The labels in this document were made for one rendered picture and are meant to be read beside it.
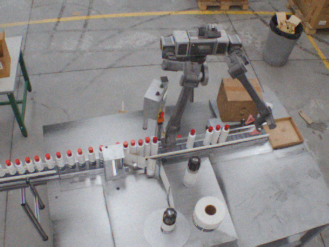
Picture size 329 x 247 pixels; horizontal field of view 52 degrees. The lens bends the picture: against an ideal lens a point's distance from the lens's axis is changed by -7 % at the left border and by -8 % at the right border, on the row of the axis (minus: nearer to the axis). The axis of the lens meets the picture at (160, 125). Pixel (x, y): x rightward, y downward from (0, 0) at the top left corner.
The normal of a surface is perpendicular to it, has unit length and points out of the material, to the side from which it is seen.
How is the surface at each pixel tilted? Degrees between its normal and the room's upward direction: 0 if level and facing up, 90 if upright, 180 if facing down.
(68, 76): 0
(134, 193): 0
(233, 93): 0
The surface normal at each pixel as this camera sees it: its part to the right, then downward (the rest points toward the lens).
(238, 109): 0.07, 0.80
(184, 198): 0.07, -0.61
